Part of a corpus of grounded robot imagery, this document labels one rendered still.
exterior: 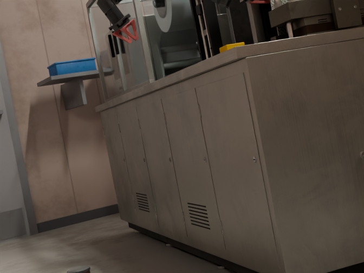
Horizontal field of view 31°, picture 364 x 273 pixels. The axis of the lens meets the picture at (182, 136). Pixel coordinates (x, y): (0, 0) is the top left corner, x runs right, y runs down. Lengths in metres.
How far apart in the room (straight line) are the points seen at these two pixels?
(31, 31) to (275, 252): 3.91
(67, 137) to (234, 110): 3.51
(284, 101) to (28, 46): 3.77
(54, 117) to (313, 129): 3.70
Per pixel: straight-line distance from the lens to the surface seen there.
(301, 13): 2.36
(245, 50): 2.17
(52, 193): 5.66
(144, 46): 3.41
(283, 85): 2.22
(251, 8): 2.59
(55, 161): 5.66
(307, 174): 2.24
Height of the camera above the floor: 0.70
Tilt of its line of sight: 1 degrees down
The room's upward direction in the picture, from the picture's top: 11 degrees counter-clockwise
